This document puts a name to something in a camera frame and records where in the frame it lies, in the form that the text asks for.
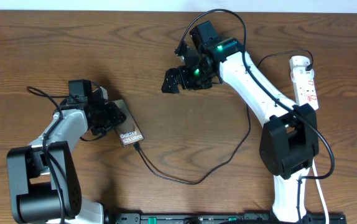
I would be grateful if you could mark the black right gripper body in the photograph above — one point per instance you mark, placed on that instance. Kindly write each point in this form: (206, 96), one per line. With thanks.
(196, 77)

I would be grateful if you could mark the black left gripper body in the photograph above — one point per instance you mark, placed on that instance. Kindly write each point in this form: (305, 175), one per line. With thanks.
(111, 113)

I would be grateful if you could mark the white power strip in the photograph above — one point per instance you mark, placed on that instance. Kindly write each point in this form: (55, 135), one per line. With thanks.
(305, 92)

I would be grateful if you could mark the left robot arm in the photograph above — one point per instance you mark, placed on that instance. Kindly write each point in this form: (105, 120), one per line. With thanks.
(43, 182)

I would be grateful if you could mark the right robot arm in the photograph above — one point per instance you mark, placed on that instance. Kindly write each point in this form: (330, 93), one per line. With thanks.
(289, 142)

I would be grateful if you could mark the white charger adapter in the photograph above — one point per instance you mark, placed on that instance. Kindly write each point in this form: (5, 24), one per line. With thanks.
(300, 74)

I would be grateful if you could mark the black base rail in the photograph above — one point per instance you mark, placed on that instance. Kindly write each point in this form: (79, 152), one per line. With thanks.
(206, 218)

